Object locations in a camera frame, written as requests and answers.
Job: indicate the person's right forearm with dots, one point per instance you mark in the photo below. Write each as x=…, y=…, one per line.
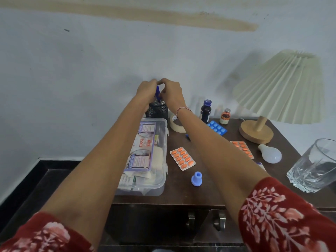
x=217, y=157

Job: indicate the red floral left sleeve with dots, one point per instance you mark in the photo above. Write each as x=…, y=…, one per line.
x=42, y=234

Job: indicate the clear drinking glass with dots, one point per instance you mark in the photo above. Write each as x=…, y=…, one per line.
x=313, y=167

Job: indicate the person's right fingers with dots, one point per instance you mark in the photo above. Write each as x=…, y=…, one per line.
x=164, y=83

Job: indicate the blue pill blister pack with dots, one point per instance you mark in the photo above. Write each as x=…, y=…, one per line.
x=216, y=127

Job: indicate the person's left forearm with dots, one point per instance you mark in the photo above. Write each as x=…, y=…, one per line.
x=105, y=165

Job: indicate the dark syrup bottle blue cap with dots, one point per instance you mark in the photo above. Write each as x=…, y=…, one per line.
x=205, y=110

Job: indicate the person's right hand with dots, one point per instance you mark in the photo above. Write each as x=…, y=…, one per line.
x=172, y=94

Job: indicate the person's left hand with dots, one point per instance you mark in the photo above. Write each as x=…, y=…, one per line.
x=146, y=89

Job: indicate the dark wooden cabinet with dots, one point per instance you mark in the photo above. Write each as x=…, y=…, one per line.
x=210, y=202

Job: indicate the white light bulb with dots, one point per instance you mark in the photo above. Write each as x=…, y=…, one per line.
x=270, y=154

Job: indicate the red floral sleeve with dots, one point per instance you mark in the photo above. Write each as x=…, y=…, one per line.
x=42, y=234
x=283, y=220

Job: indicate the black mesh pen holder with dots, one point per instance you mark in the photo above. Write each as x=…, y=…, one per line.
x=157, y=110

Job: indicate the small brown medicine vial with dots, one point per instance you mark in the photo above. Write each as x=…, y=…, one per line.
x=225, y=116

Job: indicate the small blue plastic cap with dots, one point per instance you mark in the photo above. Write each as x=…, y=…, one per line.
x=196, y=178

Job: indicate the pleated shade table lamp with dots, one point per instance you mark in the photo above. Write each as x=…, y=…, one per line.
x=280, y=89

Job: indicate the orange pill blister pack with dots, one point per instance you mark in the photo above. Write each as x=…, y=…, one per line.
x=182, y=158
x=242, y=149

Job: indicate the white paper packet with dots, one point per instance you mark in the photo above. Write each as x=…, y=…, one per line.
x=261, y=166

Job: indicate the person's left fingers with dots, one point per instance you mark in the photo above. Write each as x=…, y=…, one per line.
x=152, y=82

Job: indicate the blue pen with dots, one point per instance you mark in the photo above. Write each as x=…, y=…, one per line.
x=157, y=93

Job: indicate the roll of masking tape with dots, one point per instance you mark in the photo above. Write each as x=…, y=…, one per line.
x=176, y=124

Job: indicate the red floral right sleeve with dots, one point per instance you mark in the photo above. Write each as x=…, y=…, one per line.
x=283, y=220

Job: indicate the clear plastic first aid box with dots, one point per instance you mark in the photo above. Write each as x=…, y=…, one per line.
x=147, y=157

